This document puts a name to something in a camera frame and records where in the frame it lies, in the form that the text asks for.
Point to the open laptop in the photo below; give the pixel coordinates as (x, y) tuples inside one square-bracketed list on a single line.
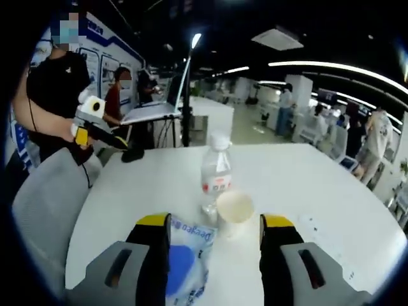
[(150, 113)]

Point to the person's black shirt torso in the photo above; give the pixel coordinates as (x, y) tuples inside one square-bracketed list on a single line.
[(57, 86)]

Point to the small black object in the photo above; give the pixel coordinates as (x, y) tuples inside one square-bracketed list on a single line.
[(134, 155)]

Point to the white paper cup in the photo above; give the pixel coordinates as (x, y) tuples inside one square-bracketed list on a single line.
[(236, 207)]

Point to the white tabletop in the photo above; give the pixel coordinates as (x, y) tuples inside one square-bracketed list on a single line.
[(303, 178)]

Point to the clear plastic water bottle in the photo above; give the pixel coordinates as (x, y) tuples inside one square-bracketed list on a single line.
[(216, 165)]

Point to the grey office chair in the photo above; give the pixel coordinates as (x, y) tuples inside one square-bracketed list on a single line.
[(48, 207)]

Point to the ceiling air conditioner unit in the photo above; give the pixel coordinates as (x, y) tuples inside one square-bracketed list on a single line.
[(277, 38)]

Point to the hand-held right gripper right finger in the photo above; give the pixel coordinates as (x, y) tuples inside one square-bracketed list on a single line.
[(274, 267)]

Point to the black floor lamp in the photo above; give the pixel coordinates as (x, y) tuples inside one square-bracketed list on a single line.
[(186, 111)]

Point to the blue and white wall poster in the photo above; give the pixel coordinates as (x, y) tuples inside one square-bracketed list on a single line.
[(108, 54)]

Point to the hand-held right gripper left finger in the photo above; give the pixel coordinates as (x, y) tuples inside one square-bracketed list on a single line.
[(150, 264)]

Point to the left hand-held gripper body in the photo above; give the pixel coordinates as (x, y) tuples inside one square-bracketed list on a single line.
[(90, 110)]

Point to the blue mouse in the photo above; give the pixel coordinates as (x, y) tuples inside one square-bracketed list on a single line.
[(186, 264)]

